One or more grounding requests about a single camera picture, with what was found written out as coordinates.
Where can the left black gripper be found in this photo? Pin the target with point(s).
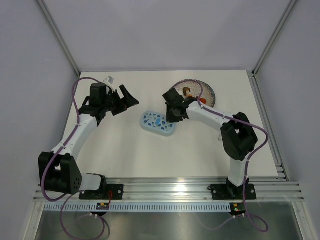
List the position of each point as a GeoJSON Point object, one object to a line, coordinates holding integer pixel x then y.
{"type": "Point", "coordinates": [128, 100]}

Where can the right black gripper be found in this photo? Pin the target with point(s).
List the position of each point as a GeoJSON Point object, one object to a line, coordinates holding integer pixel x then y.
{"type": "Point", "coordinates": [169, 118]}

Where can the light blue lunch box lid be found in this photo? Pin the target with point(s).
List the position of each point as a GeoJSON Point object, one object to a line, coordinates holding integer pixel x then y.
{"type": "Point", "coordinates": [157, 123]}

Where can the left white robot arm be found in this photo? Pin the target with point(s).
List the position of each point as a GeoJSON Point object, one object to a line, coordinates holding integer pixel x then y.
{"type": "Point", "coordinates": [58, 169]}

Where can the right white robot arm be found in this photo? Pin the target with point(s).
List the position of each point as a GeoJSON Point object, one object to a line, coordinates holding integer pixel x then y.
{"type": "Point", "coordinates": [238, 139]}

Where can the brown mushroom food piece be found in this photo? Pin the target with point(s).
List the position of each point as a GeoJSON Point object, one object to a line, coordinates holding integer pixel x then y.
{"type": "Point", "coordinates": [186, 91]}

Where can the orange chicken leg piece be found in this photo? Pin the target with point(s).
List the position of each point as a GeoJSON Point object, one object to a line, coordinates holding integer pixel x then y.
{"type": "Point", "coordinates": [203, 100]}

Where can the speckled ceramic plate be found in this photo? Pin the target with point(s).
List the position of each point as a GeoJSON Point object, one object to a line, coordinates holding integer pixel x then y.
{"type": "Point", "coordinates": [197, 88]}

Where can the left small circuit board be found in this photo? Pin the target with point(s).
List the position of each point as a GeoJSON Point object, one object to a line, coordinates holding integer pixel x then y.
{"type": "Point", "coordinates": [103, 206]}

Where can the small circuit board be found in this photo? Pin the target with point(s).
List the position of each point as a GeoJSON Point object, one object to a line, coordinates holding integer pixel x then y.
{"type": "Point", "coordinates": [237, 209]}
{"type": "Point", "coordinates": [103, 206]}

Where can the right small circuit board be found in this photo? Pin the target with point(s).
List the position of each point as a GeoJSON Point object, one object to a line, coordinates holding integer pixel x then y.
{"type": "Point", "coordinates": [237, 209]}

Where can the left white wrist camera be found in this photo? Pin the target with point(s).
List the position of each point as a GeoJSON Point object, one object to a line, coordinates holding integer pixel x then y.
{"type": "Point", "coordinates": [108, 81]}

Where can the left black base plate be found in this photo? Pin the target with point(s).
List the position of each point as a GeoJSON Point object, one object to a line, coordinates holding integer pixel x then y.
{"type": "Point", "coordinates": [113, 192]}

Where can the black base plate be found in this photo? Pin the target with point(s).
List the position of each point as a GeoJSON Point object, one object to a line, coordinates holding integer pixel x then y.
{"type": "Point", "coordinates": [113, 192]}
{"type": "Point", "coordinates": [230, 192]}

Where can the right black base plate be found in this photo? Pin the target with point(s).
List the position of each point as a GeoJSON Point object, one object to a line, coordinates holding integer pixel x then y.
{"type": "Point", "coordinates": [230, 192]}

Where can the white slotted cable duct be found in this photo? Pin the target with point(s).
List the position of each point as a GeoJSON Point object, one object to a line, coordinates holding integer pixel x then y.
{"type": "Point", "coordinates": [148, 207]}

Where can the left aluminium frame post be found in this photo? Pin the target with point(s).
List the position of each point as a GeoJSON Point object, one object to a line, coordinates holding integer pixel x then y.
{"type": "Point", "coordinates": [44, 9]}

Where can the aluminium frame post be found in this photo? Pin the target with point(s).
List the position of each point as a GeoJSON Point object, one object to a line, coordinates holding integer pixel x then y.
{"type": "Point", "coordinates": [274, 36]}
{"type": "Point", "coordinates": [44, 9]}

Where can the aluminium mounting rail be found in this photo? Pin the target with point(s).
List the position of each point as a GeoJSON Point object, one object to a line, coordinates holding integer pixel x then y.
{"type": "Point", "coordinates": [195, 189]}

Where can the right aluminium frame post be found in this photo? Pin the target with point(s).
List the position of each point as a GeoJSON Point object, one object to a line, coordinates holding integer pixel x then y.
{"type": "Point", "coordinates": [274, 36]}

